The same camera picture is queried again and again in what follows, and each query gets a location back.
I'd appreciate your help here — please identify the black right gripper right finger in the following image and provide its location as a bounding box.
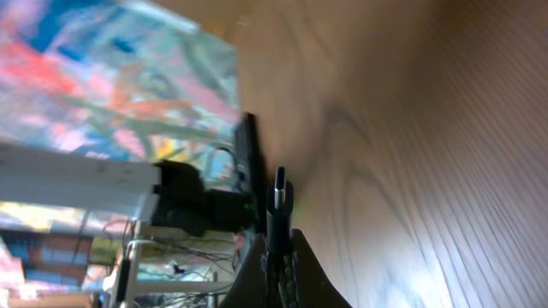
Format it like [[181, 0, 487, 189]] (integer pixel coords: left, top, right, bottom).
[[292, 228, 350, 308]]

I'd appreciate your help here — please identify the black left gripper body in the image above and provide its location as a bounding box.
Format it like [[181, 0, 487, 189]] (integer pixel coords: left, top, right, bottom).
[[150, 160, 255, 235]]

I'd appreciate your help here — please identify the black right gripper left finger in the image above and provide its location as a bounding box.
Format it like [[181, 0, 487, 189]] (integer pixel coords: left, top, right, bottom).
[[219, 234, 268, 308]]

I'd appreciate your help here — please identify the Galaxy S25 Ultra smartphone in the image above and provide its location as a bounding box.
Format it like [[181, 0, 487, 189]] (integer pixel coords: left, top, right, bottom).
[[234, 113, 268, 233]]

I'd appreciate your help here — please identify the black USB charging cable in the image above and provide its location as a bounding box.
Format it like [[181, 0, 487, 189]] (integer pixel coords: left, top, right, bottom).
[[265, 165, 295, 258]]

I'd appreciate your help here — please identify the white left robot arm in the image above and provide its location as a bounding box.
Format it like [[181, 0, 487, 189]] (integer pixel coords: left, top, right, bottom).
[[1, 143, 255, 237]]

